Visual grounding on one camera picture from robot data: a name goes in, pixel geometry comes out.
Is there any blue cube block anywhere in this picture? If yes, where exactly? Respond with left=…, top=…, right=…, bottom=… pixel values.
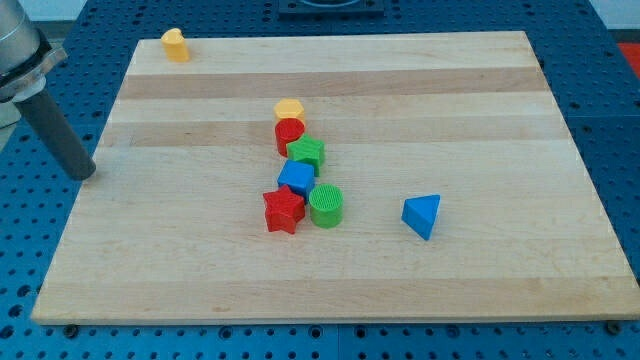
left=277, top=160, right=315, bottom=202

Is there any green star block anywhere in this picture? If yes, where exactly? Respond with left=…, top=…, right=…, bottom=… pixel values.
left=286, top=134, right=325, bottom=177

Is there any red star block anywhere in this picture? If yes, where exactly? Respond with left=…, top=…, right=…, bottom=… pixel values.
left=263, top=185, right=306, bottom=234

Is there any green cylinder block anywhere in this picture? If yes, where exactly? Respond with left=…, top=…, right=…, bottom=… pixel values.
left=309, top=184, right=344, bottom=229

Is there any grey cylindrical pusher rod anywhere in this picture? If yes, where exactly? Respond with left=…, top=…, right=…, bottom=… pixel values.
left=14, top=89, right=96, bottom=181

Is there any red cylinder block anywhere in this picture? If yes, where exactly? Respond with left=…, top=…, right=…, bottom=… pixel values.
left=274, top=118, right=306, bottom=157

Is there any blue triangle block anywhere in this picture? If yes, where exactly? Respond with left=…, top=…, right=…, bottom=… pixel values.
left=401, top=194, right=441, bottom=241

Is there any yellow hexagon block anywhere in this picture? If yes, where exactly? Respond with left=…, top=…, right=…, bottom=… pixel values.
left=273, top=98, right=306, bottom=124

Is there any yellow heart block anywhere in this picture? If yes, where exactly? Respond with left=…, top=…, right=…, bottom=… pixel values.
left=160, top=28, right=190, bottom=63

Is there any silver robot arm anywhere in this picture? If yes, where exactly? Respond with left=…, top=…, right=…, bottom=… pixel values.
left=1, top=0, right=96, bottom=180

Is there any wooden board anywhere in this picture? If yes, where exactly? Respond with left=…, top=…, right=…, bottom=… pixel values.
left=32, top=31, right=639, bottom=325

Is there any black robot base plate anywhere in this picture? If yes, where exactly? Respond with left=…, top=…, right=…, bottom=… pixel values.
left=277, top=0, right=385, bottom=18

